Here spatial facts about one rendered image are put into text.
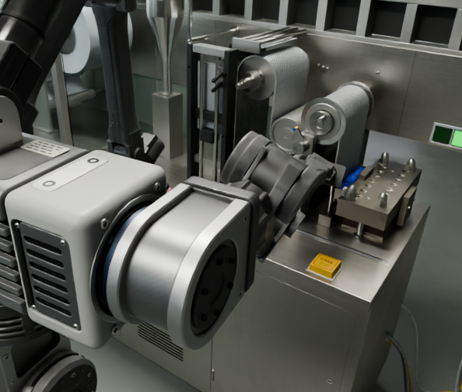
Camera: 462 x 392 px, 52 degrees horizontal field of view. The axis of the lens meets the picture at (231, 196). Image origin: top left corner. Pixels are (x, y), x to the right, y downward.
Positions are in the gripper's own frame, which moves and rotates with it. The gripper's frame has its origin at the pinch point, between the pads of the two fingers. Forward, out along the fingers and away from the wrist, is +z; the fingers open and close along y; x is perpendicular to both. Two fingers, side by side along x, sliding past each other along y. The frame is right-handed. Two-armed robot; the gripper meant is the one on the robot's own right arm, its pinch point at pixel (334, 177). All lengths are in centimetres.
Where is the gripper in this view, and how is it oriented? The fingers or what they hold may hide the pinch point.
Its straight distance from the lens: 156.6
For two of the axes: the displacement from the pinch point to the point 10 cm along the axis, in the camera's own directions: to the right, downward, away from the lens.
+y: 8.3, 3.0, -4.7
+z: 4.5, 1.3, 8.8
